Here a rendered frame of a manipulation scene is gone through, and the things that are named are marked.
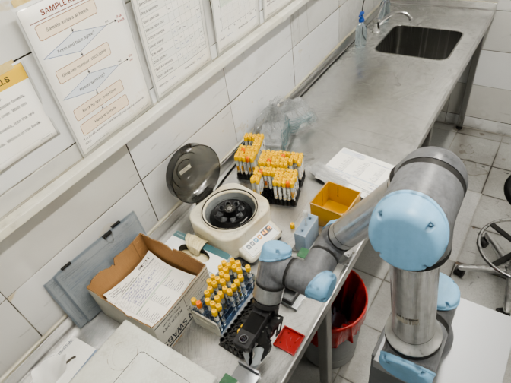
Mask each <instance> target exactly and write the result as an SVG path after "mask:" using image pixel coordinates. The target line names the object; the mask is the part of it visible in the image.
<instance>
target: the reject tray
mask: <svg viewBox="0 0 511 383"><path fill-rule="evenodd" d="M304 338H305V335H304V334H301V333H300V332H298V331H295V330H294V329H292V328H289V327H288V326H286V325H285V326H284V327H283V328H282V330H281V333H280V334H279V335H278V336H277V338H276V340H275V341H274V343H273V345H274V346H275V347H277V348H279V349H281V350H283V351H284V352H286V353H289V354H290V355H292V356H294V355H295V353H296V352H297V350H298V348H299V347H300V345H301V343H302V342H303V339H304Z"/></svg>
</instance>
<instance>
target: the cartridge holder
mask: <svg viewBox="0 0 511 383"><path fill-rule="evenodd" d="M305 298H306V297H305V296H304V295H302V294H300V293H297V292H295V291H293V290H290V289H288V288H287V287H284V293H283V297H282V300H281V304H283V305H285V306H287V307H289V308H291V309H293V310H295V311H297V310H298V308H299V307H300V306H301V304H302V302H303V301H304V299H305Z"/></svg>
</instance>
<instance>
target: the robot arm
mask: <svg viewBox="0 0 511 383"><path fill-rule="evenodd" d="M467 189H468V172H467V169H466V168H465V165H464V163H463V162H462V161H461V159H460V158H459V157H458V156H456V155H455V154H454V153H453V152H452V151H450V150H447V149H445V148H443V147H434V146H429V147H421V148H418V149H416V150H414V151H412V152H411V153H409V155H407V156H406V157H405V158H404V159H403V160H402V161H401V162H399V163H398V164H397V165H396V166H394V167H393V168H392V170H391V171H390V173H389V178H388V179H387V180H386V181H384V183H382V184H381V185H380V186H378V187H377V188H376V189H374V190H373V191H372V192H371V193H369V194H368V195H367V196H366V197H365V198H364V199H363V200H361V201H360V202H359V203H357V204H356V205H355V206H353V207H352V208H351V209H350V210H349V211H348V212H347V213H345V214H344V215H343V216H342V217H340V218H339V219H337V220H330V221H329V222H328V223H327V224H326V225H325V226H324V227H323V229H322V232H321V233H320V235H319V237H318V239H317V240H316V241H315V243H314V244H313V247H312V248H311V249H310V250H309V252H308V254H307V256H306V257H305V258H304V260H303V261H302V260H300V259H298V258H295V257H293V256H291V255H292V248H291V247H290V245H288V244H287V243H286V242H282V241H279V240H269V241H267V242H265V243H264V244H263V246H262V250H261V254H260V256H259V265H258V270H257V274H256V279H255V282H254V284H255V287H254V291H253V299H252V303H253V305H254V308H253V309H252V311H251V312H250V314H249V316H248V317H247V319H246V320H245V322H244V323H243V325H242V327H241V328H240V330H239V331H238V333H237V334H236V336H235V338H234V339H233V343H234V346H235V347H236V348H237V349H239V350H242V351H243V356H244V358H245V361H246V363H247V364H248V365H249V366H252V367H253V368H254V369H256V368H257V367H258V366H259V365H260V364H261V362H262V361H263V360H264V358H265V357H266V356H267V355H268V354H269V353H270V351H271V347H272V344H271V342H272V340H271V337H272V336H273V335H274V334H275V331H276V335H275V336H276V337H277V336H278V335H279V334H280V333H281V326H282V322H283V319H284V317H283V316H281V315H279V314H278V312H279V308H280V304H281V300H282V297H283V293H284V287H287V288H288V289H290V290H293V291H295V292H297V293H300V294H302V295H304V296H305V297H306V298H309V299H314V300H316V301H319V302H327V301H328V300H329V299H330V298H331V296H332V294H333V291H334V289H335V286H336V282H337V277H336V275H335V274H333V271H334V269H335V268H336V266H337V264H338V262H339V261H340V259H341V257H342V255H343V254H344V253H345V252H347V251H348V250H350V249H351V248H353V247H354V246H356V245H357V244H359V243H360V242H362V241H363V240H365V239H366V238H368V237H369V239H370V243H371V245H372V247H373V249H374V250H375V251H376V252H380V253H379V256H380V257H381V258H382V259H383V260H384V261H386V262H387V263H389V270H390V290H391V310H392V314H391V315H390V316H389V317H388V318H387V320H386V325H385V339H386V340H385V343H384V346H383V348H382V350H380V355H379V363H380V365H381V366H382V367H383V368H384V369H385V370H386V371H387V372H389V373H390V374H392V375H394V376H395V377H396V378H399V379H401V380H402V381H405V382H407V383H432V382H433V379H434V377H435V376H436V370H437V367H438V365H439V362H440V359H441V358H443V357H444V356H445V355H446V354H447V353H448V352H449V351H450V349H451V347H452V343H453V340H454V333H453V329H452V320H453V318H454V315H455V311H456V309H457V307H458V305H459V303H460V290H459V287H458V285H457V284H456V283H455V282H454V280H453V279H452V278H450V277H448V276H447V275H445V274H443V273H441V272H440V267H442V266H443V265H444V264H445V263H446V262H447V261H448V260H449V257H450V255H451V251H452V239H453V231H454V226H455V221H456V218H457V216H458V213H459V210H460V207H461V206H462V202H463V199H464V197H465V194H466V192H467ZM278 317H279V318H280V319H278ZM279 324H281V326H280V330H279V331H278V327H279ZM257 344H258V345H257ZM253 351H254V354H255V355H254V357H253V358H252V355H253V354H252V353H253Z"/></svg>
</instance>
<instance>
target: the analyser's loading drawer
mask: <svg viewBox="0 0 511 383"><path fill-rule="evenodd" d="M238 363H239V365H238V366H237V368H236V369H235V371H234V372H233V374H232V375H231V376H232V377H233V378H235V379H236V380H238V382H239V383H256V382H257V381H258V380H259V379H261V375H260V372H259V371H258V370H256V369H254V368H253V367H252V366H249V365H248V364H246V363H244V362H243V361H241V360H238Z"/></svg>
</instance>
